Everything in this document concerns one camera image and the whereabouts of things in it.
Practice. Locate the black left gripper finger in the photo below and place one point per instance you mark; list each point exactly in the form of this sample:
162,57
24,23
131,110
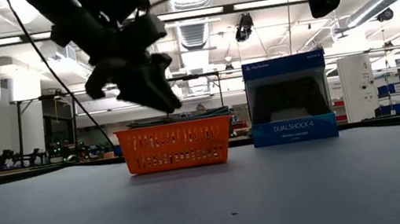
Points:
162,87
142,97

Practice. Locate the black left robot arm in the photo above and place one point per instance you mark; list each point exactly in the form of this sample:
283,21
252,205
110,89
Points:
66,13

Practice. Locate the person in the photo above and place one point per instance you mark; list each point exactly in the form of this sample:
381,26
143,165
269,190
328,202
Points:
200,108

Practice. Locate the black ceiling spotlight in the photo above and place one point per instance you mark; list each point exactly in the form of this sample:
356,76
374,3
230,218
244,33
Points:
244,28
385,14

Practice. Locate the orange plastic basket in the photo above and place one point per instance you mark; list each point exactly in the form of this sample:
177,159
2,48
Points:
173,147

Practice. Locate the overhead LED light bar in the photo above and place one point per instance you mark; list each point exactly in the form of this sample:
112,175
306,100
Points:
247,5

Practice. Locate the blue DualShock controller box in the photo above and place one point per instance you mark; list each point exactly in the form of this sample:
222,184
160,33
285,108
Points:
294,129

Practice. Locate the black background robot arms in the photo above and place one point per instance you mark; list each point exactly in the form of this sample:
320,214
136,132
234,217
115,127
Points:
4,160

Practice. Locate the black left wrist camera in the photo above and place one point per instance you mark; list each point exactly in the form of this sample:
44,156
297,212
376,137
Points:
144,31

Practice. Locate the black metal rack frame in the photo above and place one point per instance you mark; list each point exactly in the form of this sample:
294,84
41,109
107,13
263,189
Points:
219,85
20,131

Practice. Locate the silver ventilation duct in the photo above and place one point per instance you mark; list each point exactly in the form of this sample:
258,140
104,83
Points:
194,33

